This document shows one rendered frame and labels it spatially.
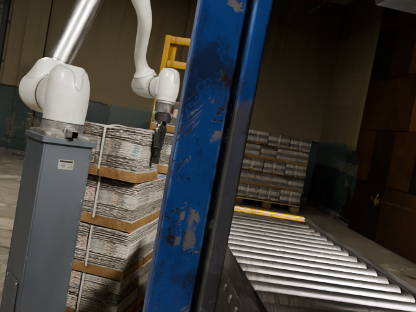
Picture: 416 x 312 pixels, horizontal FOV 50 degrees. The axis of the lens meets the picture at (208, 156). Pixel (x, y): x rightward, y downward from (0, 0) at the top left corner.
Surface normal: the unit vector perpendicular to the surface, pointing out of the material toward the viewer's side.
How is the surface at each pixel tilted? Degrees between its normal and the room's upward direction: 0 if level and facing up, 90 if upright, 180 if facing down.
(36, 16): 90
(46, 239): 90
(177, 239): 90
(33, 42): 90
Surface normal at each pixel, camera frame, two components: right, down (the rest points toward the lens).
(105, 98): 0.12, 0.07
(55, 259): 0.62, 0.15
